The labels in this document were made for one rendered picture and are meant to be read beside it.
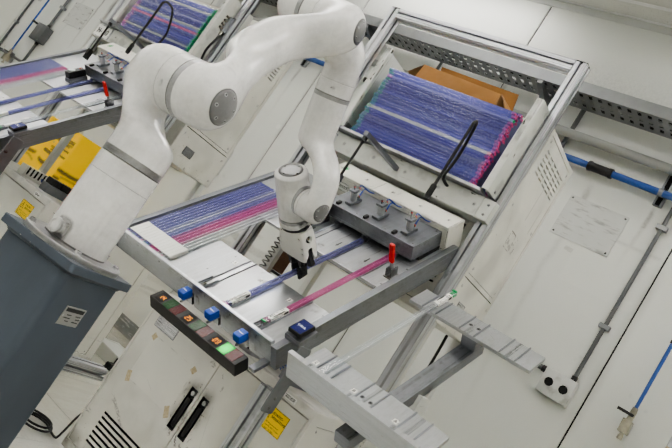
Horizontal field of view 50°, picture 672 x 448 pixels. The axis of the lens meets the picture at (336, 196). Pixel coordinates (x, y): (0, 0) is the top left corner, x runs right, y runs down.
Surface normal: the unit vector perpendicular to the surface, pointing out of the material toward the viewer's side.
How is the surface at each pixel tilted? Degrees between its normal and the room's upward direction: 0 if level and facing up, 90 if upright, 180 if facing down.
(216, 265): 44
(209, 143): 90
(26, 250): 90
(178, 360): 90
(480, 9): 90
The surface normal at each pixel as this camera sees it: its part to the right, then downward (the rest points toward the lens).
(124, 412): -0.44, -0.41
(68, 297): 0.80, 0.47
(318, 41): 0.22, 0.64
